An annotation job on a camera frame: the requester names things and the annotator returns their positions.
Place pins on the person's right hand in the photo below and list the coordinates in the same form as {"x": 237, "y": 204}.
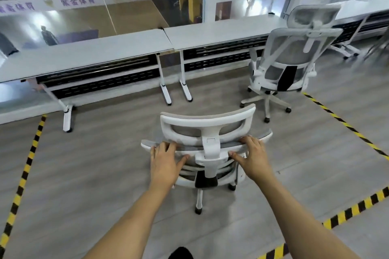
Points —
{"x": 256, "y": 161}

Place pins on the person's left hand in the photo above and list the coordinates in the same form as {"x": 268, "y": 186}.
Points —
{"x": 164, "y": 167}

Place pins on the person's left thumb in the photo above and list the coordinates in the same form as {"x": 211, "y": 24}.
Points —
{"x": 184, "y": 161}

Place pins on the person's right thumb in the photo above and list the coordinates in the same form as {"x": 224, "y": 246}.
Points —
{"x": 235, "y": 156}

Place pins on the white mesh office chair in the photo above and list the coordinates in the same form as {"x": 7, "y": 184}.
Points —
{"x": 209, "y": 143}

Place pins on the person's right forearm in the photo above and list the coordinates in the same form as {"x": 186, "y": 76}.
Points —
{"x": 301, "y": 222}

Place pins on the person's left forearm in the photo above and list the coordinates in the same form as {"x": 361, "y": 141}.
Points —
{"x": 133, "y": 225}

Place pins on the person's black shoe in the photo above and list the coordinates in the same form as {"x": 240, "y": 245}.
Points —
{"x": 180, "y": 253}

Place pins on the white mesh chair with headrest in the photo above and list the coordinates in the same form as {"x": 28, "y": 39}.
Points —
{"x": 288, "y": 55}

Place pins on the yellow black hazard floor tape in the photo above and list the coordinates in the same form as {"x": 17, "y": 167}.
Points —
{"x": 24, "y": 173}
{"x": 349, "y": 211}
{"x": 346, "y": 123}

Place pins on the long white folding table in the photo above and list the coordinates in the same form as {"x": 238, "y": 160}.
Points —
{"x": 361, "y": 10}
{"x": 91, "y": 51}
{"x": 218, "y": 29}

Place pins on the yellow pillar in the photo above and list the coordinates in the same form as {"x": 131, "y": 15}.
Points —
{"x": 194, "y": 8}

